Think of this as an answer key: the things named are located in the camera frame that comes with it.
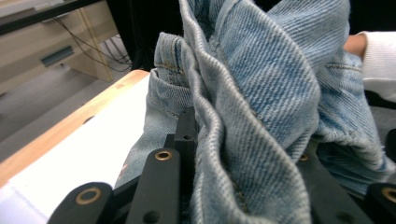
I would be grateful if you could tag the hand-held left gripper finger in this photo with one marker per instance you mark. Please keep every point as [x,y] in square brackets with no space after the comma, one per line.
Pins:
[186,130]

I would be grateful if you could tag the light blue denim jeans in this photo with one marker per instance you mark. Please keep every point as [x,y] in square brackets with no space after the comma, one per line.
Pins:
[264,93]

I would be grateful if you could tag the light wooden desk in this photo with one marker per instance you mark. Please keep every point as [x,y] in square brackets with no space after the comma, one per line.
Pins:
[31,49]

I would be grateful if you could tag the black horizontal frame bar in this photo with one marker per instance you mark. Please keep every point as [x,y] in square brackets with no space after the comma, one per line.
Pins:
[31,20]

